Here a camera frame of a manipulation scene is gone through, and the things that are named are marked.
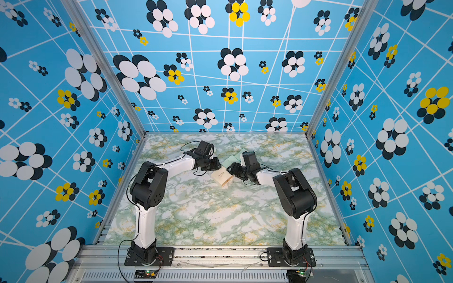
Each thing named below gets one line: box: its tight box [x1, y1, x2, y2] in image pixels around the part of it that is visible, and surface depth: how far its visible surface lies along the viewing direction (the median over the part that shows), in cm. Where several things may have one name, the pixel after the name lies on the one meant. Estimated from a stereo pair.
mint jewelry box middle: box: [221, 155, 242, 169], surface depth 104 cm
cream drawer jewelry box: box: [210, 165, 234, 187], surface depth 98 cm
